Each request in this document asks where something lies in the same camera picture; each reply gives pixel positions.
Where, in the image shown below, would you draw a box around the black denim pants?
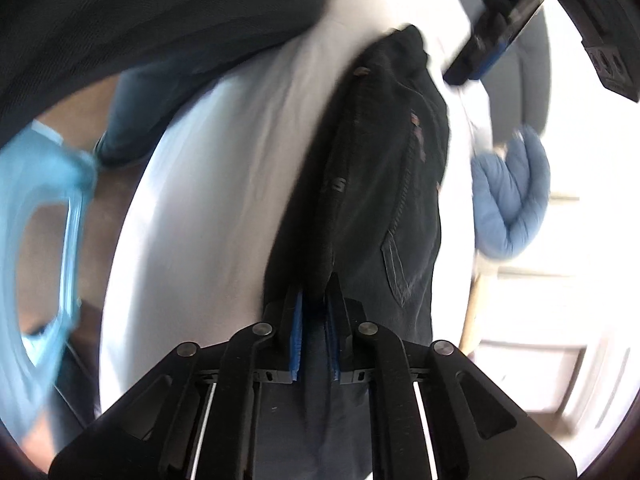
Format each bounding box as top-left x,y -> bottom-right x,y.
256,25 -> 449,479

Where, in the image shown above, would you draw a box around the light blue plastic stool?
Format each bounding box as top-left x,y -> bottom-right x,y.
1,120 -> 98,440

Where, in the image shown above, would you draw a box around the dark grey headboard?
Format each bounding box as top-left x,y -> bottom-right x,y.
482,10 -> 551,145

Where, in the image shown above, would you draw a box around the rolled blue duvet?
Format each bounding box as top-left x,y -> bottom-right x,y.
471,125 -> 550,261

